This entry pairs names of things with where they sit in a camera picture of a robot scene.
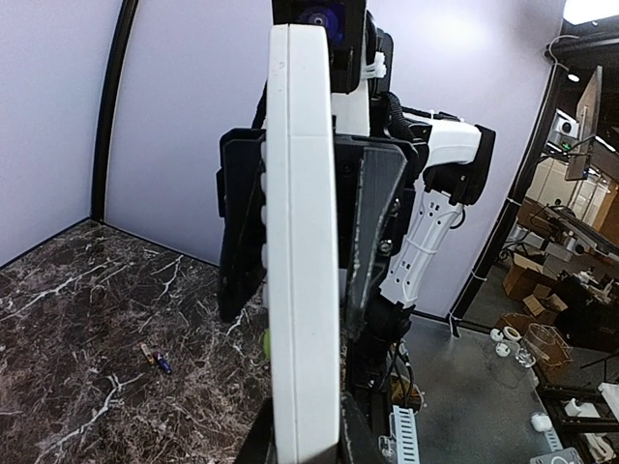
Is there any white slotted cable duct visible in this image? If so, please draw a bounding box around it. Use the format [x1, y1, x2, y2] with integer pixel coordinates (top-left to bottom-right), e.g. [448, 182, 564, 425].
[378, 405, 421, 464]

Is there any white remote control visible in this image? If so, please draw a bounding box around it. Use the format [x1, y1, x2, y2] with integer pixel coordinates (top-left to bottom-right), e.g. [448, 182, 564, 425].
[264, 24, 339, 463]

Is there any black right corner post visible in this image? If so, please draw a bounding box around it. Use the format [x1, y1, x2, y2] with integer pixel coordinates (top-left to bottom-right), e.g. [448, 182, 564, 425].
[448, 64, 567, 333]

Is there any cardboard box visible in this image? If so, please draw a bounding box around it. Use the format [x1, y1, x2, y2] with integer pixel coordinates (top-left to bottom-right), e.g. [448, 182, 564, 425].
[502, 253, 567, 326]

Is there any clear plastic container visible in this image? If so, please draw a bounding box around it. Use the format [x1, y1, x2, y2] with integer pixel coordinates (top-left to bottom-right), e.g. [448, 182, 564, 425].
[522, 323, 573, 373]

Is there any black left corner post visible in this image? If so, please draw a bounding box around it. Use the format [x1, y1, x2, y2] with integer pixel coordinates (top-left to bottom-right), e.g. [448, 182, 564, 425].
[90, 0, 139, 222]

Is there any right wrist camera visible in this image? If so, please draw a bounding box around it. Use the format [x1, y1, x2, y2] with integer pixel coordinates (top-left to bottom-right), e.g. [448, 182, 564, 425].
[271, 0, 367, 94]

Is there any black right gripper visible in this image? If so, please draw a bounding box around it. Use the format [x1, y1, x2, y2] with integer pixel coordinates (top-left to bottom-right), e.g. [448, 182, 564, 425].
[217, 129, 427, 337]

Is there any black corner post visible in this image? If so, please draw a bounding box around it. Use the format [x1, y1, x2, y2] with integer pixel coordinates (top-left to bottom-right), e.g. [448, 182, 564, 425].
[90, 0, 139, 222]
[448, 64, 567, 333]

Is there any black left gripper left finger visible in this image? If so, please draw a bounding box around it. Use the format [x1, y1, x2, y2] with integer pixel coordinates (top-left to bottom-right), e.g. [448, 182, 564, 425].
[239, 398, 276, 464]

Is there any blue AAA battery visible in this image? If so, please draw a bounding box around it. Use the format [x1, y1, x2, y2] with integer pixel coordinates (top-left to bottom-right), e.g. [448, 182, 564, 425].
[154, 352, 172, 375]

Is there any gold black AAA battery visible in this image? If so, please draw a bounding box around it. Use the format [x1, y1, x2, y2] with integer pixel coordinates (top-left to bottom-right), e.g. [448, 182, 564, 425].
[139, 343, 155, 365]

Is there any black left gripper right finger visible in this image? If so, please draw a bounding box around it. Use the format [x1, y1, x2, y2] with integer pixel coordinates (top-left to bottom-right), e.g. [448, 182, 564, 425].
[337, 391, 386, 464]

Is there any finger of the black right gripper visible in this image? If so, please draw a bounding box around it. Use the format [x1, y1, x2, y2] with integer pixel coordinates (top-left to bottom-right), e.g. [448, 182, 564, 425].
[217, 159, 266, 323]

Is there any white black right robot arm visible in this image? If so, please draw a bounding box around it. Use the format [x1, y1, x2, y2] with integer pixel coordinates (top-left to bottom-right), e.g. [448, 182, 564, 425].
[217, 1, 495, 390]

